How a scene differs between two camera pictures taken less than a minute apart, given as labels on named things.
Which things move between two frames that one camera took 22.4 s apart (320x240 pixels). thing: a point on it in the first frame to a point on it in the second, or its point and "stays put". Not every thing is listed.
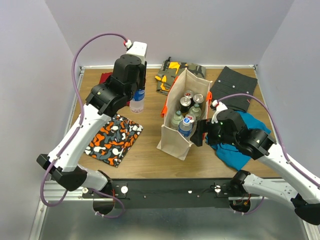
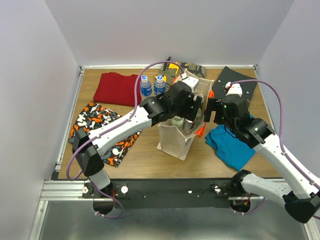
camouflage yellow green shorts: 170,69 stays put
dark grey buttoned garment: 230,82 stays put
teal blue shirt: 230,154 stays put
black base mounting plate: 167,193 stays put
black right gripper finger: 197,136 to 213,105
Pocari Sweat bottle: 136,104 to 145,87
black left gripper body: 141,82 to 185,111
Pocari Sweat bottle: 185,128 to 159,86
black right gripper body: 215,135 to 225,120
